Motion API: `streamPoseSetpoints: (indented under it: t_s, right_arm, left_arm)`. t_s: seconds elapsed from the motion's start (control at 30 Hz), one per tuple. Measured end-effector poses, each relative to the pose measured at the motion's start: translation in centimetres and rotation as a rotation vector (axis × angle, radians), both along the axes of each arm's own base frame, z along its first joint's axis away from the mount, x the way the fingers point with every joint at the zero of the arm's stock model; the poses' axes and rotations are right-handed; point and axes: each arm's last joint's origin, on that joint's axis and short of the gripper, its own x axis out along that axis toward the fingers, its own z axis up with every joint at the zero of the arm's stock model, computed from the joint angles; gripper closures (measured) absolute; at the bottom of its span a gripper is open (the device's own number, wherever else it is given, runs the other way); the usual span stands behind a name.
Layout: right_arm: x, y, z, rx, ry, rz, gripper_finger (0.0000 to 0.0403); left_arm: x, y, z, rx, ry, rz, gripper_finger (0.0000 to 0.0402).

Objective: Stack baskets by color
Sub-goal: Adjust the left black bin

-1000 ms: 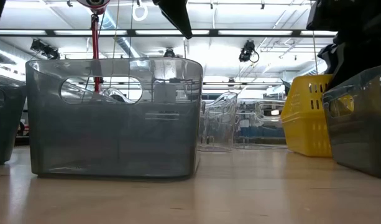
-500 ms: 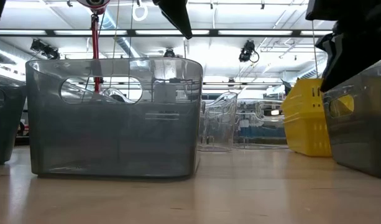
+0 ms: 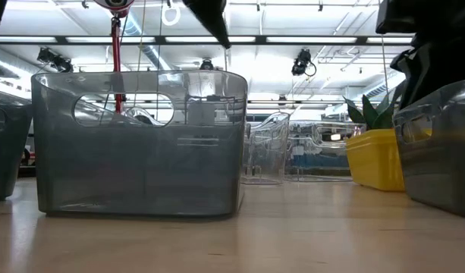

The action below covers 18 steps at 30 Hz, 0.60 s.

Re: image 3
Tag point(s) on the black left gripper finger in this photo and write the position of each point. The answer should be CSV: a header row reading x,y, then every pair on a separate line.
x,y
211,15

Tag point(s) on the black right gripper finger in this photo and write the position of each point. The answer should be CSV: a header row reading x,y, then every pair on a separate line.
x,y
411,89

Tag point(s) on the yellow slotted plastic basket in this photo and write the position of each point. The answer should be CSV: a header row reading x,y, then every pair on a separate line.
x,y
372,167

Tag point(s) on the grey translucent plastic basket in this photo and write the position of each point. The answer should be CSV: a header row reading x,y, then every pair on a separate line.
x,y
6,151
444,170
141,170

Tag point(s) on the clear plastic basket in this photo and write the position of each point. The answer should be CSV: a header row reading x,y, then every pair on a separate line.
x,y
266,151
319,167

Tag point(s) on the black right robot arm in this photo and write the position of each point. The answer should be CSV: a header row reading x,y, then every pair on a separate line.
x,y
425,15

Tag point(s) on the green spiky plant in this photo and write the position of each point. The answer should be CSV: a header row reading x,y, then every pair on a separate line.
x,y
368,112

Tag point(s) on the round black ceiling spotlight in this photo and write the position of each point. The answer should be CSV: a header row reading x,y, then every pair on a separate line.
x,y
206,65

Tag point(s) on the red desk lamp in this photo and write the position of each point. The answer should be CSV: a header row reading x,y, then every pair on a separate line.
x,y
116,45

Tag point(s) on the black ceiling track spotlight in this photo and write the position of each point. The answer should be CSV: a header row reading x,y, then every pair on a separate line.
x,y
46,55
64,65

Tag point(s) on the silver ceiling duct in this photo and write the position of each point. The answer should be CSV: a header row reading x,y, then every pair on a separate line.
x,y
148,51

